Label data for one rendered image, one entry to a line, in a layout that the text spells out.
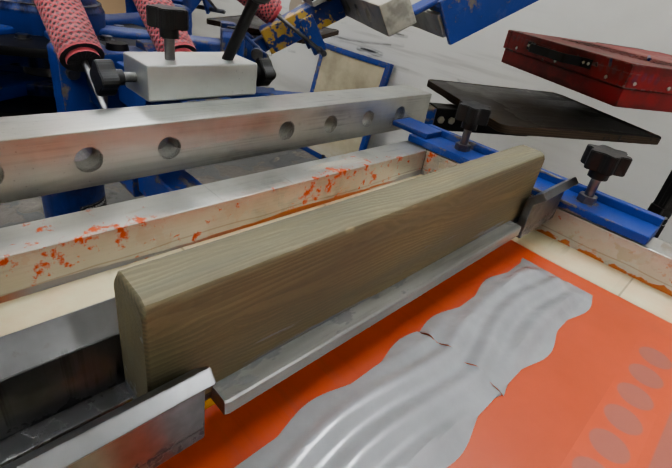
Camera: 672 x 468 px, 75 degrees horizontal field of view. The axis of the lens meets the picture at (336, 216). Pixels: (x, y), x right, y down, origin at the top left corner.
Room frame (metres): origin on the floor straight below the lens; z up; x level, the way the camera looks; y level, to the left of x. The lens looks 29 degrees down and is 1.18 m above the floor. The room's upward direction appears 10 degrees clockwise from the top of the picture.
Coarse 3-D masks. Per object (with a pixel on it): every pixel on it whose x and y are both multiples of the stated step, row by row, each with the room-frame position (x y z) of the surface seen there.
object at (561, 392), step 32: (512, 256) 0.39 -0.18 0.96; (448, 288) 0.31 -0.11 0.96; (416, 320) 0.26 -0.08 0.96; (576, 320) 0.30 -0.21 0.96; (608, 320) 0.31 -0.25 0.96; (640, 320) 0.31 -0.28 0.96; (576, 352) 0.26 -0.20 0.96; (608, 352) 0.26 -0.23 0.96; (512, 384) 0.22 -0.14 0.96; (544, 384) 0.22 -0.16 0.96; (576, 384) 0.23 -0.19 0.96; (608, 384) 0.23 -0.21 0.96; (544, 416) 0.19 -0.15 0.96; (576, 416) 0.20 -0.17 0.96
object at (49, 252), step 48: (192, 192) 0.34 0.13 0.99; (240, 192) 0.36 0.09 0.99; (288, 192) 0.39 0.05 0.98; (336, 192) 0.44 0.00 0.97; (0, 240) 0.23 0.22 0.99; (48, 240) 0.24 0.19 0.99; (96, 240) 0.26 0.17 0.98; (144, 240) 0.28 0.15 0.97; (192, 240) 0.31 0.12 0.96; (576, 240) 0.43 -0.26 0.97; (624, 240) 0.40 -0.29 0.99; (0, 288) 0.21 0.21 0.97; (48, 288) 0.23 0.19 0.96
